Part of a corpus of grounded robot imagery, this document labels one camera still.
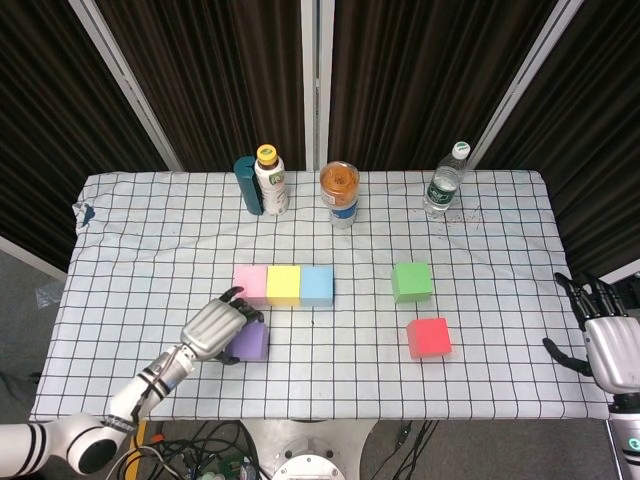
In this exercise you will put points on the white black checked tablecloth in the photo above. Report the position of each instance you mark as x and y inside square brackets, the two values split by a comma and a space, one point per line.
[325, 370]

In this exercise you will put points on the clear water bottle green label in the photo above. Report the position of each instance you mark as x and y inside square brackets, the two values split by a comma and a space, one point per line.
[442, 187]

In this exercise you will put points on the green foam cube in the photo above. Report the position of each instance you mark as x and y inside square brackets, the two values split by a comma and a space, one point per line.
[411, 282]

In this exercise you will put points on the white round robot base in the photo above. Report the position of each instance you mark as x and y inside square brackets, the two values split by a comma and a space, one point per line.
[305, 450]

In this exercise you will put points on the light blue foam cube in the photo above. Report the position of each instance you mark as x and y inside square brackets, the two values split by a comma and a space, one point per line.
[317, 286]

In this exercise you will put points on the red foam cube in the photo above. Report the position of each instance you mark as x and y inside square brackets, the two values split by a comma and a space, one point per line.
[428, 338]

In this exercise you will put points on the purple foam cube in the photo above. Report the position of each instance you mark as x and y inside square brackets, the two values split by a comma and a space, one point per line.
[252, 342]

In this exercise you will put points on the dark pleated curtain panel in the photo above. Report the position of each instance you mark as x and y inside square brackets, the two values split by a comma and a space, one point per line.
[415, 75]
[600, 150]
[220, 75]
[45, 125]

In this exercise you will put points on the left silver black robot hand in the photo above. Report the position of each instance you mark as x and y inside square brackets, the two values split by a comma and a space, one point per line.
[212, 330]

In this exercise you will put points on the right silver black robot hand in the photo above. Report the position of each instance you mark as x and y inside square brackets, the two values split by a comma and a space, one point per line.
[615, 352]

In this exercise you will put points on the clear jar of rubber bands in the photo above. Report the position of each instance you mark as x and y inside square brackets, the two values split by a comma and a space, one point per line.
[340, 182]

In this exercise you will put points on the pink foam cube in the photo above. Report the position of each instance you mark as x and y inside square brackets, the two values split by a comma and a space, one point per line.
[252, 282]

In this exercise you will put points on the white drink bottle yellow cap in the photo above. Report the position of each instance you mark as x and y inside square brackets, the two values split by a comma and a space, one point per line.
[274, 187]

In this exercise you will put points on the teal cylinder container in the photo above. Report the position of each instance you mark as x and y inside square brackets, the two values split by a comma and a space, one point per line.
[247, 187]

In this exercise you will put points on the yellow foam cube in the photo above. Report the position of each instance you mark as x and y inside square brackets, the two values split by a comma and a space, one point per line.
[284, 286]

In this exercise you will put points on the crumpled clear plastic bag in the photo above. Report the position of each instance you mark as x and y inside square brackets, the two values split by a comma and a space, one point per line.
[50, 296]

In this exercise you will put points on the yellow floor tape strip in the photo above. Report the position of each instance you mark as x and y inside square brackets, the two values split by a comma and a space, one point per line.
[140, 430]

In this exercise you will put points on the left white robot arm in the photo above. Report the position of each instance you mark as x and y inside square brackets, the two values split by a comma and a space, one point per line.
[75, 440]

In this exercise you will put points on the white partition post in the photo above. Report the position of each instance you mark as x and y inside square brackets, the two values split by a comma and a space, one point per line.
[525, 85]
[316, 75]
[125, 85]

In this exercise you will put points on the white partition bottom rail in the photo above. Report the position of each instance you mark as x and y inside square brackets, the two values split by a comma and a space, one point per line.
[30, 255]
[620, 272]

